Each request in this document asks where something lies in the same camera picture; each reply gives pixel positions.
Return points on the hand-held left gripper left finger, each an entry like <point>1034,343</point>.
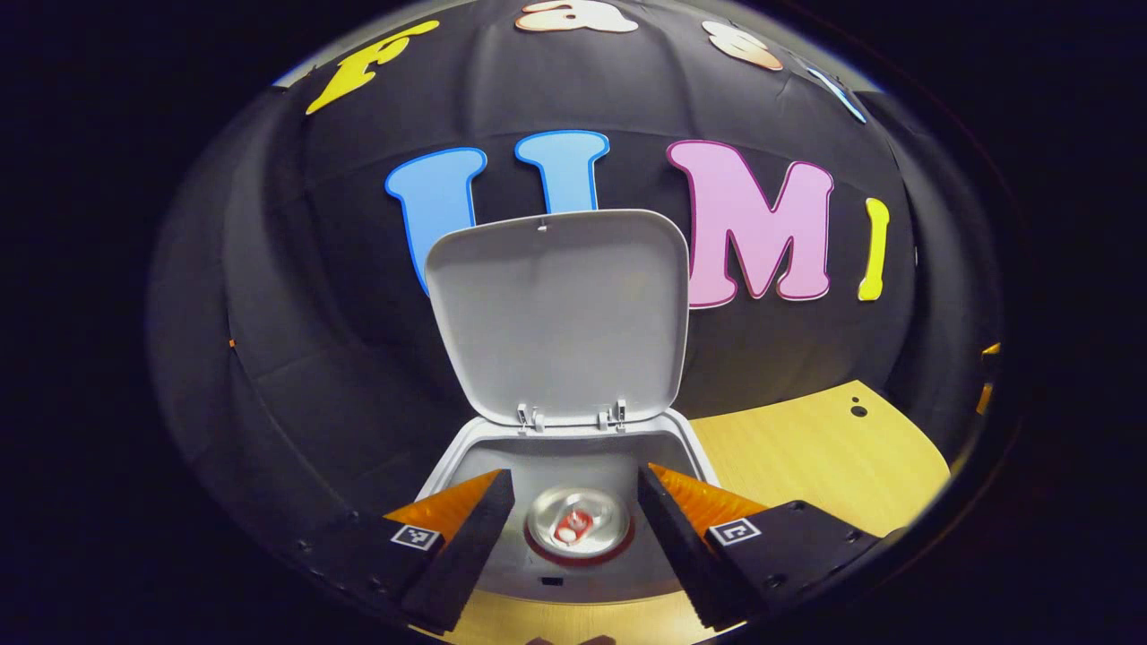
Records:
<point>466,551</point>

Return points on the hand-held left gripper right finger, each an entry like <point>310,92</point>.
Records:
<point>681,546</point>

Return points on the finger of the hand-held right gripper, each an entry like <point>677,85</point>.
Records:
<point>986,399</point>

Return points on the red pop can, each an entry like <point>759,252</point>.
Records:
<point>578,524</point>

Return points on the white desktop garbage bin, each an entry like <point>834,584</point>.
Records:
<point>556,313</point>

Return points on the wooden desktop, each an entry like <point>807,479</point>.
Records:
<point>806,466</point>

